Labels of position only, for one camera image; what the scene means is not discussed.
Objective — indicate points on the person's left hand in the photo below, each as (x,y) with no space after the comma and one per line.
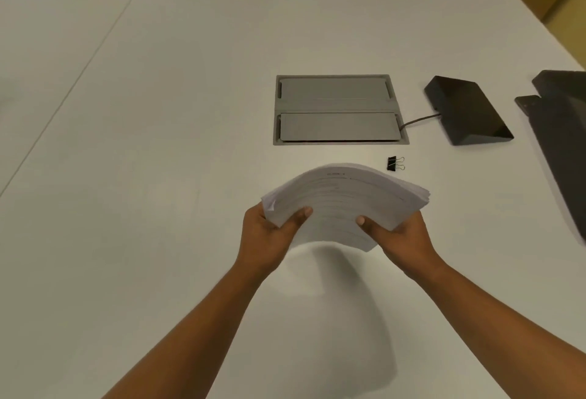
(261,243)

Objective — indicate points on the person's right hand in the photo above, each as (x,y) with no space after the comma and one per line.
(403,247)

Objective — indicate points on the person's left thumb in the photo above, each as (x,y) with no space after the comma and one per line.
(296,221)

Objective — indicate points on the person's right thumb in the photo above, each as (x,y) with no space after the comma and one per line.
(371,225)

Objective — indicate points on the stack of white paper sheets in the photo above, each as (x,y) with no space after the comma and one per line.
(348,202)

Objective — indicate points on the person's left forearm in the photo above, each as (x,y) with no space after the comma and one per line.
(183,334)

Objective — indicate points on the person's right forearm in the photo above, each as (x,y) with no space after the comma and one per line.
(499,321)

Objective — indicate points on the black binder clip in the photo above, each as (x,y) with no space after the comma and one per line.
(394,163)

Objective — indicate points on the black wedge-shaped device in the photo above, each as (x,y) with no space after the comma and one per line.
(469,110)

